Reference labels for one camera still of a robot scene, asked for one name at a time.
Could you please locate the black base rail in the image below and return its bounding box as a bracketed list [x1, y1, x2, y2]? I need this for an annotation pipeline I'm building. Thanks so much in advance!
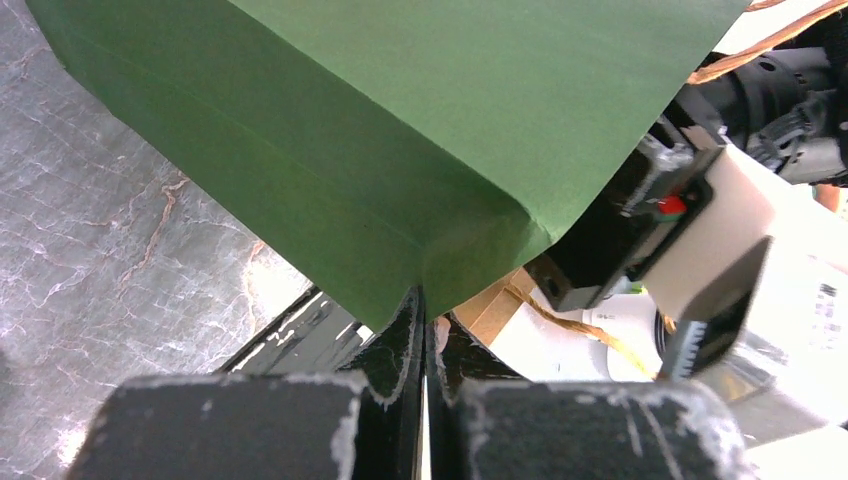
[219, 286, 374, 375]

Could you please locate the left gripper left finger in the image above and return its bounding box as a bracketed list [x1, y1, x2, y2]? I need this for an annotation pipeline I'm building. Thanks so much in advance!
[67, 287, 424, 479]

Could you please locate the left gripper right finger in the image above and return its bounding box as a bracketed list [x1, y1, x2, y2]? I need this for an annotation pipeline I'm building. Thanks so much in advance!
[427, 319, 755, 479]

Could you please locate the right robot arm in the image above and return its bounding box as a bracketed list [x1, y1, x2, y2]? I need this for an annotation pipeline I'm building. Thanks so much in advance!
[526, 15, 847, 312]

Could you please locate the green paper bag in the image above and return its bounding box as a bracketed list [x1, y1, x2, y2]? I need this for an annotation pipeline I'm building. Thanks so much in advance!
[28, 1, 750, 332]

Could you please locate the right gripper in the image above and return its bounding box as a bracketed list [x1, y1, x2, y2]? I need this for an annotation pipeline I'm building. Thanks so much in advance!
[536, 86, 721, 312]

